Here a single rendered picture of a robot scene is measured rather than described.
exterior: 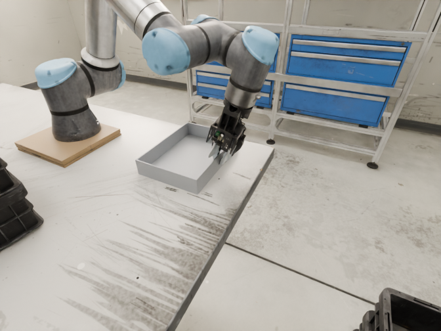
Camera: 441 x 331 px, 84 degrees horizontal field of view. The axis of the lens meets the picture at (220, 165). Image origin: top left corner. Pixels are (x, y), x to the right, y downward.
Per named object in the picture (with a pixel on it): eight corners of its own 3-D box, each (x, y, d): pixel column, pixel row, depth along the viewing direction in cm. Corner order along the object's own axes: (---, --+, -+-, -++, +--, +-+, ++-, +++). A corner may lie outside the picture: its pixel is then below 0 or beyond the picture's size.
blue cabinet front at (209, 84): (197, 94, 234) (193, 27, 201) (270, 108, 208) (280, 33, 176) (195, 95, 232) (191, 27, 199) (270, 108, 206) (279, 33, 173)
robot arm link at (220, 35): (176, 13, 48) (221, 36, 45) (210, 10, 56) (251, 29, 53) (172, 53, 54) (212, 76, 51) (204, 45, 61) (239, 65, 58)
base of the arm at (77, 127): (79, 119, 95) (70, 94, 89) (110, 126, 91) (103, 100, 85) (43, 136, 84) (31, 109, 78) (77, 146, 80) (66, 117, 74)
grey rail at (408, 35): (188, 25, 209) (188, 18, 206) (428, 40, 148) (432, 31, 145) (182, 26, 202) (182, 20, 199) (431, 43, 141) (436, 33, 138)
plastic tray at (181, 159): (188, 134, 91) (187, 121, 88) (237, 146, 84) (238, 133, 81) (138, 174, 72) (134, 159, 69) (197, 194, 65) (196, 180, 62)
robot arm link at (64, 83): (40, 106, 80) (21, 62, 72) (79, 94, 89) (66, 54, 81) (60, 115, 75) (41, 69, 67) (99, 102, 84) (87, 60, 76)
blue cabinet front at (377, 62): (280, 109, 205) (291, 33, 173) (377, 127, 180) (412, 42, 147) (279, 110, 203) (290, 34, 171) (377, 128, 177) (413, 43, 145)
